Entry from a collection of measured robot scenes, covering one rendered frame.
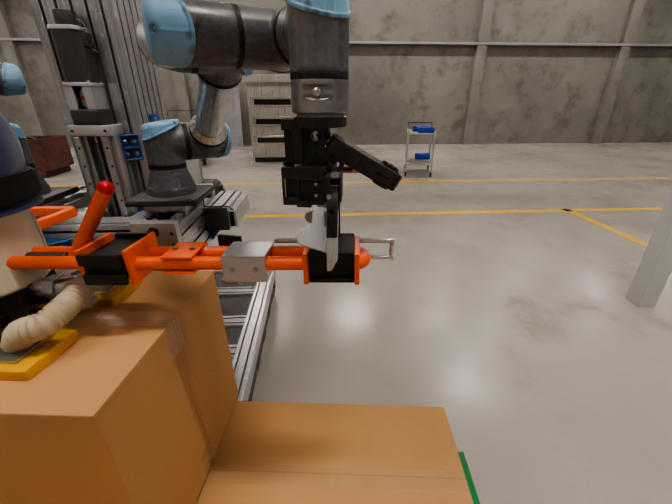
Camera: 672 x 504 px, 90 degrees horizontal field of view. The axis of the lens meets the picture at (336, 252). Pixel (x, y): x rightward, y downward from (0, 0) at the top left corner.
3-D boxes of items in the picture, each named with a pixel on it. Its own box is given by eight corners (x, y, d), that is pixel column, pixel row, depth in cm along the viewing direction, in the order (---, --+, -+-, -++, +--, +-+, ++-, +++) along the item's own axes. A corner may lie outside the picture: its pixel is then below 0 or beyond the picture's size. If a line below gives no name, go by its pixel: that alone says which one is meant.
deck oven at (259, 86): (250, 163, 760) (241, 74, 686) (258, 156, 859) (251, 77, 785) (312, 163, 766) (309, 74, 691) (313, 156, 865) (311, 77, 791)
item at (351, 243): (303, 284, 51) (301, 254, 49) (310, 263, 57) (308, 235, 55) (359, 285, 50) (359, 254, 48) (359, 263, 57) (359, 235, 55)
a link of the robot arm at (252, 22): (222, 11, 48) (244, -8, 40) (293, 19, 54) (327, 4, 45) (229, 73, 52) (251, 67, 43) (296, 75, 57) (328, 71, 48)
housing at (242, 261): (223, 283, 52) (218, 257, 51) (237, 264, 59) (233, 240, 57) (267, 283, 52) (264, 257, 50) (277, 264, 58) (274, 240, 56)
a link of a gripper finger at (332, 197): (326, 237, 50) (327, 178, 49) (338, 238, 49) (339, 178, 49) (323, 237, 45) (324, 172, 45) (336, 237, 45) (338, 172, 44)
